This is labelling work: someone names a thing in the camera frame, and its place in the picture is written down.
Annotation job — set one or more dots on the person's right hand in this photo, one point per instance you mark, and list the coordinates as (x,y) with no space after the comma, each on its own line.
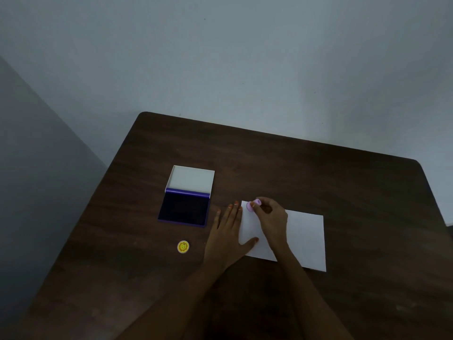
(272,223)

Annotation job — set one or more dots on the person's left hand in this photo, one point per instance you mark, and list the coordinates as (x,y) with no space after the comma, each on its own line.
(223,244)

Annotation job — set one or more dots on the person's left middle finger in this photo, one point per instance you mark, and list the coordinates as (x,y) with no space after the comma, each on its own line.
(233,214)

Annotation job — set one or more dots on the person's right fingers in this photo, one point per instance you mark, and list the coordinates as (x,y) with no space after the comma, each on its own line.
(261,208)

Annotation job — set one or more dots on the person's left little finger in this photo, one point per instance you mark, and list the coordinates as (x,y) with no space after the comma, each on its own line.
(216,219)

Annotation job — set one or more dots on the person's left thumb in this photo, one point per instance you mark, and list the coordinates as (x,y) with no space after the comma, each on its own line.
(250,245)

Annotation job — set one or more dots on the pink round stamp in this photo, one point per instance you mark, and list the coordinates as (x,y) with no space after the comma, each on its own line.
(253,205)

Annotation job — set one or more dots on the white paper sheet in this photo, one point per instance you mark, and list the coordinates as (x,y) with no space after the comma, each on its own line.
(304,240)

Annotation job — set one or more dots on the person's right forearm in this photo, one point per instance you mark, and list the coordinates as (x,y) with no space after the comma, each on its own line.
(311,300)

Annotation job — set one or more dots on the person's left forearm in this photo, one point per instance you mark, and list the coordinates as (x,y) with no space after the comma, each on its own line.
(166,308)

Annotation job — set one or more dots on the purple ink pad case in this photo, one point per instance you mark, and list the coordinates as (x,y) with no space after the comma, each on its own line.
(187,196)

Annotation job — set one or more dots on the yellow round stamp cap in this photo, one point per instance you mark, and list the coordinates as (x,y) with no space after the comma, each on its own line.
(183,247)

